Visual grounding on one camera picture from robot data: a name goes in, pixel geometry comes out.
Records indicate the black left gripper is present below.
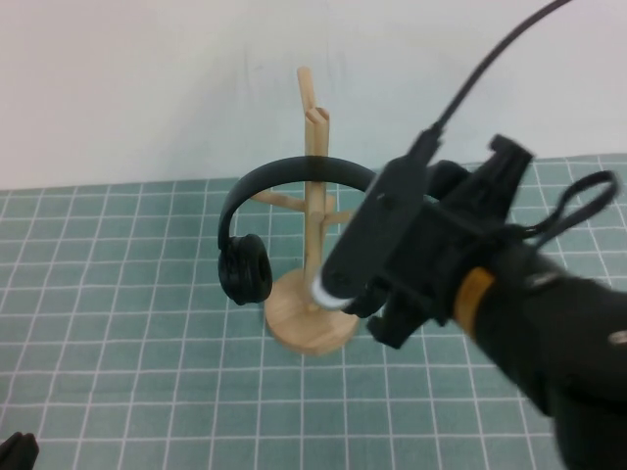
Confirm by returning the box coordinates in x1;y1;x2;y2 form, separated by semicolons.
0;431;40;470

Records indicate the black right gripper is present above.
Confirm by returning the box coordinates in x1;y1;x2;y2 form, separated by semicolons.
369;134;536;350

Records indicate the black over-ear headphones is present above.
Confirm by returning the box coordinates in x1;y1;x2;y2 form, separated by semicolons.
217;154;391;319

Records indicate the wooden tree headphone stand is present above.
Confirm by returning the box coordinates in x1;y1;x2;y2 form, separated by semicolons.
254;67;359;355

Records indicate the green checked tablecloth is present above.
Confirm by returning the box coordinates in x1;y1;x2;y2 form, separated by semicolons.
0;153;627;470

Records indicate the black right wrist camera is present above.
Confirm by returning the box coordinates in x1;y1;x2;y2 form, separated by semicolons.
313;156;440;314

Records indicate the black camera cable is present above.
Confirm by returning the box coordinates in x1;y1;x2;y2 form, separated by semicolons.
409;0;575;161

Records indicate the black looped cable strap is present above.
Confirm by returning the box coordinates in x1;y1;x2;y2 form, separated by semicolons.
526;169;619;246

